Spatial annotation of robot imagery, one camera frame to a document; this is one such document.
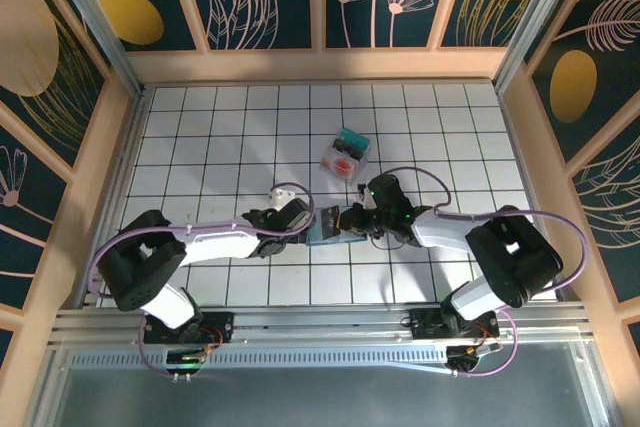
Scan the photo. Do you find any teal card holder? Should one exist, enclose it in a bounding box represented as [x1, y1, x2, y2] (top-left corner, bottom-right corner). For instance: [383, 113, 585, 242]
[303, 206, 369, 248]

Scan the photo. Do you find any black VIP credit card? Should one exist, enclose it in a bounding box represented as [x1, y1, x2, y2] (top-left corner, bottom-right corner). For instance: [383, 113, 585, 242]
[319, 205, 345, 241]

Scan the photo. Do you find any clear plastic card box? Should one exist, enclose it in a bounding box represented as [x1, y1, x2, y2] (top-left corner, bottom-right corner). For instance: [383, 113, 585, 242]
[318, 126, 375, 186]

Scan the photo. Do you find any white card with red circle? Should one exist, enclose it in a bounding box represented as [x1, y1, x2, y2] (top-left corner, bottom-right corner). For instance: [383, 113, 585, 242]
[322, 156, 357, 179]

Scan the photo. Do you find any teal card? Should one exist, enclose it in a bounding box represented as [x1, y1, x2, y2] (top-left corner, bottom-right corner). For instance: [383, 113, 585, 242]
[339, 127, 372, 146]

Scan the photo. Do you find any grey metal sheet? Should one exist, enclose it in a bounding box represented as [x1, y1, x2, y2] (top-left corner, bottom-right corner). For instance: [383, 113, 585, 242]
[29, 341, 624, 427]

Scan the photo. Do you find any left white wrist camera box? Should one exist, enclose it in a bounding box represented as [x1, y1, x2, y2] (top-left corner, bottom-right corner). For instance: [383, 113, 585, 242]
[269, 185, 300, 209]

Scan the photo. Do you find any thin black wire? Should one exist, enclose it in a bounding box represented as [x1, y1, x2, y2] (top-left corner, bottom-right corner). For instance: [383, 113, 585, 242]
[369, 231, 404, 254]

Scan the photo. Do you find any aluminium mounting rail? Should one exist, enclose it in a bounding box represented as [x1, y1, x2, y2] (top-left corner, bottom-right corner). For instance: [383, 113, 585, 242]
[48, 302, 599, 348]

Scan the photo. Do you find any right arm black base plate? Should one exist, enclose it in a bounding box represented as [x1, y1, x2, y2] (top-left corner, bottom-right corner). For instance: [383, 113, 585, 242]
[407, 302, 502, 343]

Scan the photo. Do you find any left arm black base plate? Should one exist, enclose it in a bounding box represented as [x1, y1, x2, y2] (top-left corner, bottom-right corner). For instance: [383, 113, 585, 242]
[142, 310, 236, 346]

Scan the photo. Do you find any slotted grey cable duct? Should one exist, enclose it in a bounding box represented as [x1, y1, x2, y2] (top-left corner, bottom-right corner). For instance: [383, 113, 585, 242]
[68, 349, 454, 373]

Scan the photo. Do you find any aluminium side rail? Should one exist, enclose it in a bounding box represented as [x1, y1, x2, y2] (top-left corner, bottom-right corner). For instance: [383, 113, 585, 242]
[79, 86, 154, 309]
[497, 86, 586, 306]

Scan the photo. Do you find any aluminium corner post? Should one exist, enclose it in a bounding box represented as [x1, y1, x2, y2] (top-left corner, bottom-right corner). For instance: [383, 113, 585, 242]
[491, 0, 589, 93]
[39, 0, 149, 98]

